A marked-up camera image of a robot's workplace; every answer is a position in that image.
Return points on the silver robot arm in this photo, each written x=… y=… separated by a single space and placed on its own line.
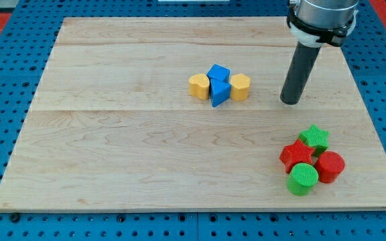
x=318 y=22

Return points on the yellow heart block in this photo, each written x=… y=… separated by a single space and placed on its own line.
x=199 y=86

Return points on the blue triangle block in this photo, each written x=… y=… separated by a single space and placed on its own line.
x=219 y=92

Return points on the blue cube block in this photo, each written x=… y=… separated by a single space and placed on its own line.
x=218 y=72

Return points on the yellow hexagon block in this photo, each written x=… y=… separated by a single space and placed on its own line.
x=240 y=85

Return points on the wooden board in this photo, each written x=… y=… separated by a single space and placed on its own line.
x=113 y=129

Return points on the red star block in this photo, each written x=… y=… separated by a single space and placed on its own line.
x=296 y=153

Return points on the green star block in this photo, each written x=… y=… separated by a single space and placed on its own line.
x=316 y=138

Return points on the green cylinder block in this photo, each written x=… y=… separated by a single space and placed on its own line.
x=302 y=178

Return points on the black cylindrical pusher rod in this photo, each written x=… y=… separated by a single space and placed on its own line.
x=301 y=65

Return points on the red cylinder block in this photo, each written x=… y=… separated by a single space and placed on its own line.
x=329 y=166

